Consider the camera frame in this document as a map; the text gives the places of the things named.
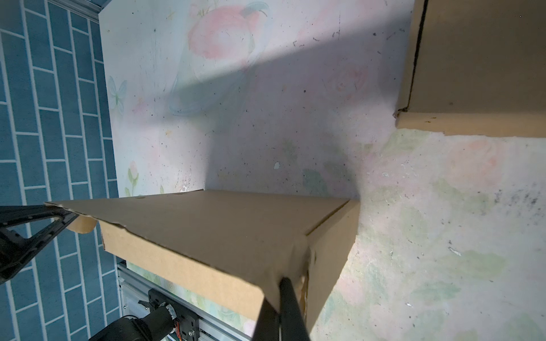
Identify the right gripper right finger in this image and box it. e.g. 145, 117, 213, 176
280, 277, 310, 341

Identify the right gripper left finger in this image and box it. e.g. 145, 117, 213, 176
252, 299, 280, 341

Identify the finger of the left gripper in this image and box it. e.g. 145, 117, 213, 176
1, 213, 78, 284
1, 205, 73, 228

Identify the cardboard box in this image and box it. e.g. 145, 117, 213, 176
395, 0, 545, 138
58, 190, 361, 330

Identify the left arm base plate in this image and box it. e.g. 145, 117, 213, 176
138, 289, 200, 340

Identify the aluminium mounting rail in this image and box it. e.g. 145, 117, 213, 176
117, 261, 251, 340

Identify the left aluminium corner post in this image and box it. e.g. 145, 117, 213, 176
48, 0, 111, 23

